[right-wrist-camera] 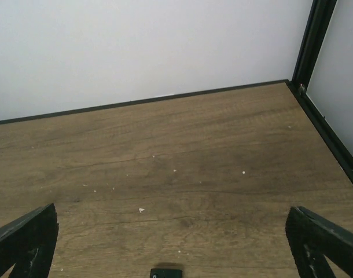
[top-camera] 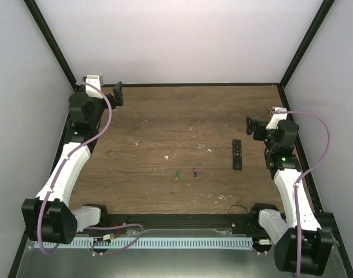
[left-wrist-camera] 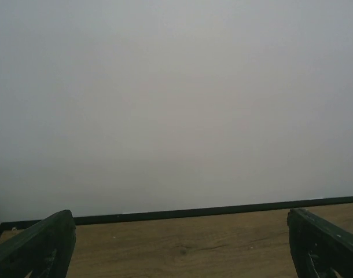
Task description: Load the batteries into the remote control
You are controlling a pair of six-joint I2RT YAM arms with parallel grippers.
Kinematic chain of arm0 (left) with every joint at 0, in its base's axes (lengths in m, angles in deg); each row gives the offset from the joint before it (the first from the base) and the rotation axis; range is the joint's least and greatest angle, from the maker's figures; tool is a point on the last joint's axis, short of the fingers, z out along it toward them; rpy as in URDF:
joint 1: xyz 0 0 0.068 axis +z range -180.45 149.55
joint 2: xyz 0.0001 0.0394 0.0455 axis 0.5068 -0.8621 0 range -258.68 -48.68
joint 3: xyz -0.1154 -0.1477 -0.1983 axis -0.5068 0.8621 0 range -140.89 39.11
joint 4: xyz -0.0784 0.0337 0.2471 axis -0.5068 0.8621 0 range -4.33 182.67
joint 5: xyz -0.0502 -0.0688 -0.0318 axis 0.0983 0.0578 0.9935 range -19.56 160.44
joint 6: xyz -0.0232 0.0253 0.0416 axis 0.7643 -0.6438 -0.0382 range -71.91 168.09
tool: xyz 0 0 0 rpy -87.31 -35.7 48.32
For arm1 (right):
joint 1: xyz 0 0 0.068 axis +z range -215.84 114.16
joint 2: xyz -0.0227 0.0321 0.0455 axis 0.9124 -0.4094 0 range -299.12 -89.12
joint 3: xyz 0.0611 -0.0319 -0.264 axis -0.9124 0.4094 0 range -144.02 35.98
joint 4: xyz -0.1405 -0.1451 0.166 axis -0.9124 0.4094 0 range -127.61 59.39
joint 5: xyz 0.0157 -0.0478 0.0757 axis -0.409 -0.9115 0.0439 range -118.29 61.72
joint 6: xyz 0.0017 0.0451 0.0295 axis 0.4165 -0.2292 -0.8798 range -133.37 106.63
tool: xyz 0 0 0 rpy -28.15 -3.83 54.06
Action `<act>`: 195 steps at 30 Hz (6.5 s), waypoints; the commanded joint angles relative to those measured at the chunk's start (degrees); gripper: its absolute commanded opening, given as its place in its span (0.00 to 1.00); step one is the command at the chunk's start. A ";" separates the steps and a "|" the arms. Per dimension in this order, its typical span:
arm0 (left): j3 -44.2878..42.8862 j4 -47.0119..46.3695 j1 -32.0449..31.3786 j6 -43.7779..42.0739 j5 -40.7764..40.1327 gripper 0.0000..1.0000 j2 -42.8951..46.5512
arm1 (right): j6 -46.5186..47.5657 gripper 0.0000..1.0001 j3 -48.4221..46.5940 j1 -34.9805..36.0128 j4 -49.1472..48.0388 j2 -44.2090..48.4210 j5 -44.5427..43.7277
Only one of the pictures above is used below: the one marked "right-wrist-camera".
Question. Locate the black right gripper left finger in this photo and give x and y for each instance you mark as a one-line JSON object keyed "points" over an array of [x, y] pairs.
{"points": [[27, 244]]}

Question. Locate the black remote control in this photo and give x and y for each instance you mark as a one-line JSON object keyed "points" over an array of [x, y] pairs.
{"points": [[165, 273]]}

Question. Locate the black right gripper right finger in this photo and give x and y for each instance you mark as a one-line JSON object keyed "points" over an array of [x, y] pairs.
{"points": [[314, 239]]}

